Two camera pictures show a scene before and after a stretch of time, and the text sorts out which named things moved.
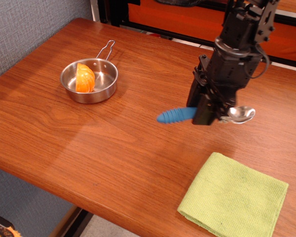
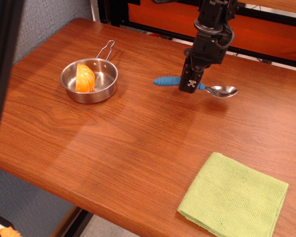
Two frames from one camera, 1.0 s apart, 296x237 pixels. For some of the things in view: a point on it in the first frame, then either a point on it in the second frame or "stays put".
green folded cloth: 228,199 stays put
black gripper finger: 196,92 to 187,76
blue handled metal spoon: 235,115 to 219,91
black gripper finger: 206,111 to 191,76
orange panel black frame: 201,24 stays put
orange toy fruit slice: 85,80 stays put
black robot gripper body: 230,66 to 210,43
